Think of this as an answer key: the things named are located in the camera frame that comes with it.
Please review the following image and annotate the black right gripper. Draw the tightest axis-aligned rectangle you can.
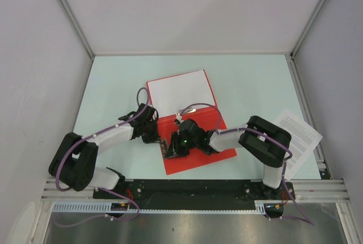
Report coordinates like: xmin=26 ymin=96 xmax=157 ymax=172
xmin=164 ymin=132 xmax=199 ymax=159

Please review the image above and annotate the text printed paper sheet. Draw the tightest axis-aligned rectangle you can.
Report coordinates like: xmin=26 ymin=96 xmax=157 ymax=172
xmin=274 ymin=109 xmax=322 ymax=180

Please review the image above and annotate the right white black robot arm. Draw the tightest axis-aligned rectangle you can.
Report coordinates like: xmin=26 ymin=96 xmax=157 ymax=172
xmin=163 ymin=116 xmax=293 ymax=199

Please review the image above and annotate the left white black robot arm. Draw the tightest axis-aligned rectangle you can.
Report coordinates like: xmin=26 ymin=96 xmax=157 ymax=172
xmin=48 ymin=103 xmax=159 ymax=199

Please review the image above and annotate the metal folder clip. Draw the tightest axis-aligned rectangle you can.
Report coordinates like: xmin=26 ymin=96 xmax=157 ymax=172
xmin=178 ymin=107 xmax=197 ymax=115
xmin=159 ymin=138 xmax=168 ymax=156

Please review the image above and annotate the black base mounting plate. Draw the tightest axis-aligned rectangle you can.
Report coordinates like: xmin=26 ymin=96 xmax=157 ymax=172
xmin=92 ymin=178 xmax=296 ymax=199

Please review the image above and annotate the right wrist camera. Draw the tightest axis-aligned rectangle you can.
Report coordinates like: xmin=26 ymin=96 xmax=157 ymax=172
xmin=174 ymin=113 xmax=184 ymax=125

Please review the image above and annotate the white slotted cable duct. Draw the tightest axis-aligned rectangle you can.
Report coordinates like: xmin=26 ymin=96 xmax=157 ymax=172
xmin=52 ymin=201 xmax=277 ymax=214

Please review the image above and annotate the aluminium frame rail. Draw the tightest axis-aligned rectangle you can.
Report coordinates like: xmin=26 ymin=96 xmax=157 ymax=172
xmin=41 ymin=179 xmax=350 ymax=203

